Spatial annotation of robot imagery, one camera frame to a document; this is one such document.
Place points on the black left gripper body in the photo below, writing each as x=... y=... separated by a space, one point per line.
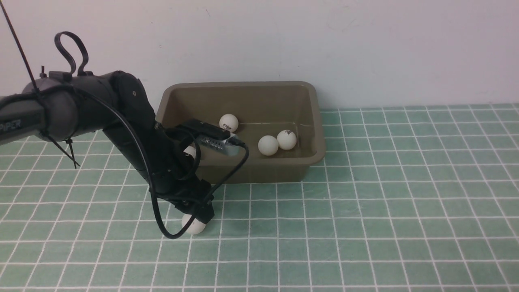
x=185 y=195

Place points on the white ping-pong ball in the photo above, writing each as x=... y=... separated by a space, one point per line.
x=191 y=151
x=287 y=140
x=229 y=122
x=196 y=226
x=268 y=145

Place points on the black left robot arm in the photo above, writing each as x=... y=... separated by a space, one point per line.
x=59 y=106

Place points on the brown plastic bin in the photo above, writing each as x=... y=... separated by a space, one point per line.
x=262 y=108

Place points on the green checkered tablecloth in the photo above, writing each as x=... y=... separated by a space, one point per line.
x=407 y=199

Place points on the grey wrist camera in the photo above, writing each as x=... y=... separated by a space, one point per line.
x=212 y=137

